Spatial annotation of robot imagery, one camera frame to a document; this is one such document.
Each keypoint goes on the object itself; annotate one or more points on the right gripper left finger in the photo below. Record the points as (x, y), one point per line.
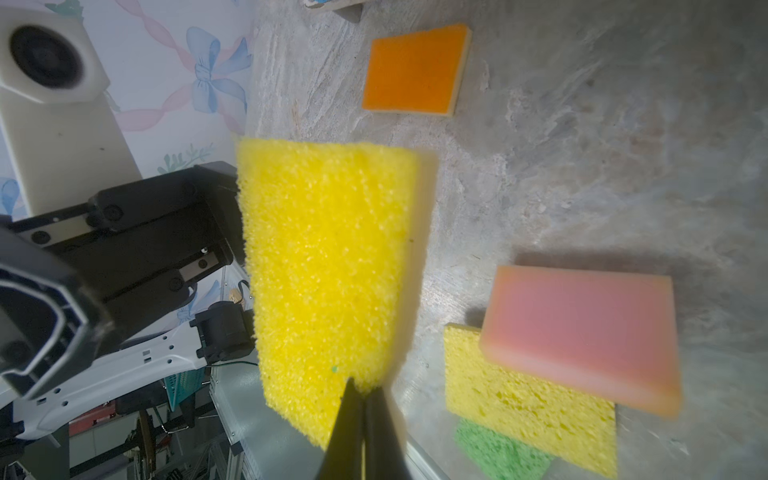
(343, 458)

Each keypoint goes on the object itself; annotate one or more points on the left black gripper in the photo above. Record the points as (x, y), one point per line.
(79, 282)

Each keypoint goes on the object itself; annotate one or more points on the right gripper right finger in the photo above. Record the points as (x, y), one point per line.
(383, 458)

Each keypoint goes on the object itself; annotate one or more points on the bright yellow scouring sponge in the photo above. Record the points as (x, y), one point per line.
(327, 229)

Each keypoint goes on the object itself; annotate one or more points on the orange sponge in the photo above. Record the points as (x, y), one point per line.
(417, 73)

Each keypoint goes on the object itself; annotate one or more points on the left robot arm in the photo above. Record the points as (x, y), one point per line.
(219, 333)

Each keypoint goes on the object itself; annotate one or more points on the white two-tier metal shelf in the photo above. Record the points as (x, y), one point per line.
(349, 10)

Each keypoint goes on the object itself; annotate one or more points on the green sponge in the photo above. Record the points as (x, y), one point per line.
(498, 456)

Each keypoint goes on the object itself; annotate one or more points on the light yellow cellulose sponge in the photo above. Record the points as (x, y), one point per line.
(577, 427)

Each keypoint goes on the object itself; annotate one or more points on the pink sponge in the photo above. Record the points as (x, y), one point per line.
(612, 335)

